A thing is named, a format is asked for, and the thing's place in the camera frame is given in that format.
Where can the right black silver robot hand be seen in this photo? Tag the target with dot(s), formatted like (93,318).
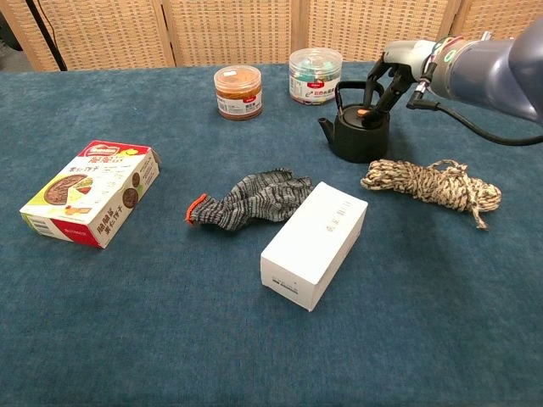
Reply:
(403,55)

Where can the black kettle lid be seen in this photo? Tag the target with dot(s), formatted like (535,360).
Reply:
(354,115)

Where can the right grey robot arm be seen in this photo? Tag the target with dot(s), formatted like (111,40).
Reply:
(488,72)

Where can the black cast iron teapot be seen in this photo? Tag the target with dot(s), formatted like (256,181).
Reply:
(360,142)

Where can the clear jar colourful clips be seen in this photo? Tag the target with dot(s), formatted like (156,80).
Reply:
(316,76)

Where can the clear jar brown rubber bands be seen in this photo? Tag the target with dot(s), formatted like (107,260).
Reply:
(237,93)

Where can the woven rattan folding screen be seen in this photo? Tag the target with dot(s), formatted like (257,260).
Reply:
(233,29)

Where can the grey knit work glove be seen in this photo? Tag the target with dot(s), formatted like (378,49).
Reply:
(259,199)

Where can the white cardboard box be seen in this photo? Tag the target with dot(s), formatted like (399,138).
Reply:
(314,246)

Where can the red white snack box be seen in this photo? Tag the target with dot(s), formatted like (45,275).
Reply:
(85,195)

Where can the blue table cloth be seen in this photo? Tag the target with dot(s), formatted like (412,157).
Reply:
(169,322)

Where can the black tripod stand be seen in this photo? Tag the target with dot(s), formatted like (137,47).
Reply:
(44,36)

